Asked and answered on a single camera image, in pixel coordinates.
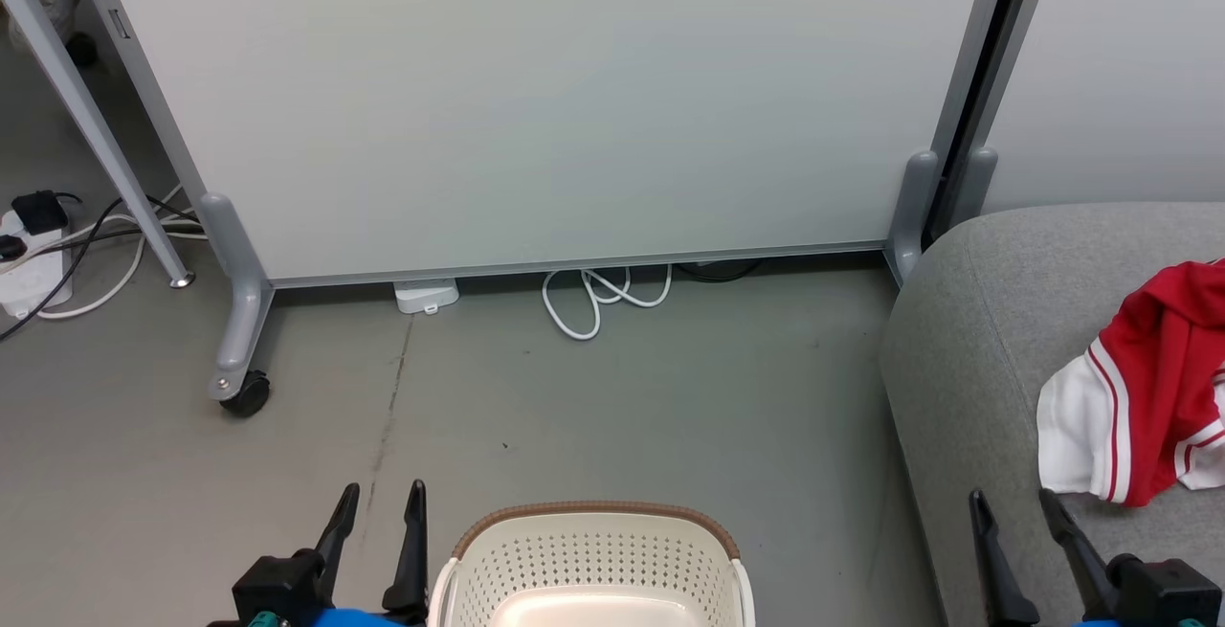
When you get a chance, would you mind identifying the black caster wheel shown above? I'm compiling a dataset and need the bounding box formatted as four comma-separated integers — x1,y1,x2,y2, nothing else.
220,370,272,417

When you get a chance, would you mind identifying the white basket with brown rim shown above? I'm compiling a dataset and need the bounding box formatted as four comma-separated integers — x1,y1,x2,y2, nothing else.
428,501,757,627

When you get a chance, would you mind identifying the narrow white partition board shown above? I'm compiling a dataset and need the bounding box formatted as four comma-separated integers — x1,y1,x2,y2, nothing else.
924,0,1225,247

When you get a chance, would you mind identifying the red white striped jersey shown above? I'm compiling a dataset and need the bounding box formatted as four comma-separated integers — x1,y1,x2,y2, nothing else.
1036,258,1225,508

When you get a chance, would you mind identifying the wide white partition board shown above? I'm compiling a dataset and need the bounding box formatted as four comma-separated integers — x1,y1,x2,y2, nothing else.
62,0,1020,403

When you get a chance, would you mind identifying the white power strip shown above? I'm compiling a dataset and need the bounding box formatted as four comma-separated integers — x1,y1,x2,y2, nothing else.
0,211,76,320

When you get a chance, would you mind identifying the grey metal table leg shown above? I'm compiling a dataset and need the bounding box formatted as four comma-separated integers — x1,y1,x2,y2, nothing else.
0,0,197,288

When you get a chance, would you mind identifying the grey fabric sofa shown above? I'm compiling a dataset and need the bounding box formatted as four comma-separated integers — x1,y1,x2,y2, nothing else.
879,203,1225,627

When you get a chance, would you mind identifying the white coiled cable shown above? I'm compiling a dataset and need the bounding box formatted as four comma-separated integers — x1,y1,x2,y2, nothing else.
542,263,674,341

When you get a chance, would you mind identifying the black floor cable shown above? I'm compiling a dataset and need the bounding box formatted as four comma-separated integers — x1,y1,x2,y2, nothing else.
0,194,202,341

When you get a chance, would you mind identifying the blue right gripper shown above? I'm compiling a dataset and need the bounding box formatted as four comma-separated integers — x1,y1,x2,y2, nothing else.
969,488,1126,627

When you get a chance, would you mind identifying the small white plastic box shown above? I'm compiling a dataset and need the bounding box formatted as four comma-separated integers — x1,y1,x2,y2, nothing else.
394,278,460,315

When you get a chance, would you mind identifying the white floor cable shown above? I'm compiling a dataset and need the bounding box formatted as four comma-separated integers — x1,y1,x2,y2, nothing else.
36,185,207,320

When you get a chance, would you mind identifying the black plug adapter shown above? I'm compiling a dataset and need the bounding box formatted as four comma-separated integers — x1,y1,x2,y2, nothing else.
11,190,70,235

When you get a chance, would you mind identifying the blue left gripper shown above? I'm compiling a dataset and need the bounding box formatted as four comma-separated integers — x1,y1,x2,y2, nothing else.
308,480,429,627

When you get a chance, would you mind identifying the black cable under partition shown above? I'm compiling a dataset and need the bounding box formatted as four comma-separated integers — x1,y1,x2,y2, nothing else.
675,258,767,283

